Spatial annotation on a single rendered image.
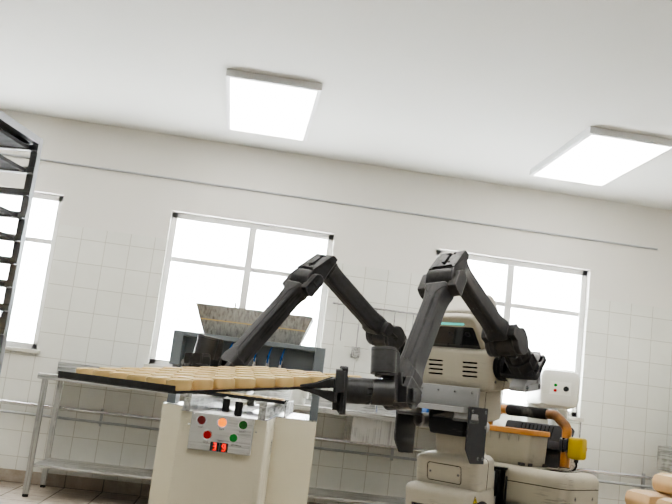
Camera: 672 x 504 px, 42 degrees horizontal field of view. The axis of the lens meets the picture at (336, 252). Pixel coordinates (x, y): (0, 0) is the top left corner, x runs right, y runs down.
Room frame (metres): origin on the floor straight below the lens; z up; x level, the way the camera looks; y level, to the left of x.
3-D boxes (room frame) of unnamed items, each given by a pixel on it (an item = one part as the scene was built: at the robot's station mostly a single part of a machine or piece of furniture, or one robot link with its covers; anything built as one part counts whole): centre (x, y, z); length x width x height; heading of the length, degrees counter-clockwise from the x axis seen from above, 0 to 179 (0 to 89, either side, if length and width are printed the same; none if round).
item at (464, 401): (2.66, -0.38, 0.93); 0.28 x 0.16 x 0.22; 48
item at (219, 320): (4.30, 0.35, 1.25); 0.56 x 0.29 x 0.14; 90
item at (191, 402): (4.41, 0.50, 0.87); 2.01 x 0.03 x 0.07; 0
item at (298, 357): (4.30, 0.35, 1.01); 0.72 x 0.33 x 0.34; 90
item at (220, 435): (3.43, 0.35, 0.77); 0.24 x 0.04 x 0.14; 90
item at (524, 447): (2.96, -0.65, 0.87); 0.23 x 0.15 x 0.11; 48
